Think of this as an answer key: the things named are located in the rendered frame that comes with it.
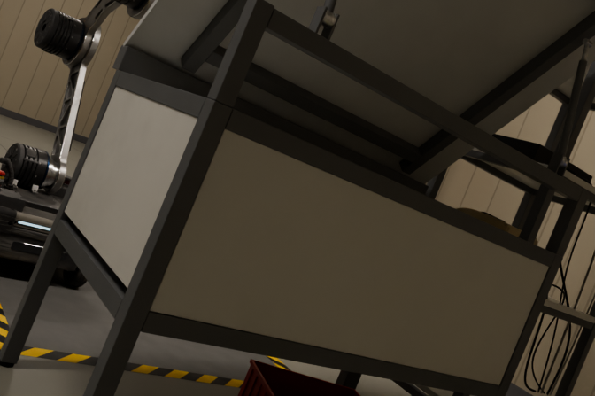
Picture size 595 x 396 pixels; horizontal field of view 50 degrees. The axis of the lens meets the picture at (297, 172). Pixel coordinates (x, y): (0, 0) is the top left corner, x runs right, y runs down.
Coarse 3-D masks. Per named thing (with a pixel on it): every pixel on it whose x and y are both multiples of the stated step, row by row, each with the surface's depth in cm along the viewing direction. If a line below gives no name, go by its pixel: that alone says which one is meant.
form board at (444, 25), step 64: (192, 0) 157; (320, 0) 162; (384, 0) 165; (448, 0) 168; (512, 0) 171; (576, 0) 175; (256, 64) 176; (320, 64) 179; (384, 64) 183; (448, 64) 186; (512, 64) 190; (576, 64) 194; (320, 128) 200; (384, 128) 205
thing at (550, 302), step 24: (552, 96) 263; (576, 120) 198; (552, 144) 266; (504, 168) 242; (432, 192) 235; (528, 192) 265; (552, 192) 199; (528, 216) 200; (528, 240) 198; (552, 312) 214; (576, 312) 222; (576, 360) 230; (408, 384) 216
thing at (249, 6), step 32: (256, 0) 115; (256, 32) 116; (288, 32) 119; (224, 64) 116; (352, 64) 129; (224, 96) 115; (384, 96) 138; (416, 96) 139; (448, 128) 147; (512, 160) 161; (576, 192) 178; (576, 224) 182
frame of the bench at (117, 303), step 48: (144, 96) 142; (192, 96) 123; (192, 144) 116; (288, 144) 125; (192, 192) 116; (384, 192) 141; (48, 240) 162; (96, 288) 129; (144, 288) 116; (192, 336) 123; (240, 336) 129; (528, 336) 181; (96, 384) 115; (432, 384) 164; (480, 384) 175
